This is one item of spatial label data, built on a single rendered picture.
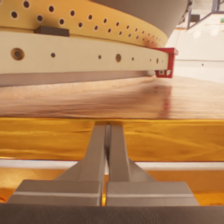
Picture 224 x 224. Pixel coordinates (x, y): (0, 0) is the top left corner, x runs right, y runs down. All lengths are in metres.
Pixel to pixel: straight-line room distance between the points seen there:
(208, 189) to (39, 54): 0.26
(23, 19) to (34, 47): 0.06
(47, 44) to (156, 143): 0.18
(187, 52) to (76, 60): 5.88
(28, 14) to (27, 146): 0.18
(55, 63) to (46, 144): 0.11
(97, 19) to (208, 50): 6.12
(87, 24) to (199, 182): 0.28
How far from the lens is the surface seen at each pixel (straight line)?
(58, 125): 0.16
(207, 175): 0.21
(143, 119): 0.16
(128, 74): 0.42
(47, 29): 0.25
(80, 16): 0.30
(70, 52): 0.24
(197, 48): 6.21
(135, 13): 0.38
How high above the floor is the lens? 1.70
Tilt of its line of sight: 16 degrees up
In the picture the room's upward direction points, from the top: 179 degrees counter-clockwise
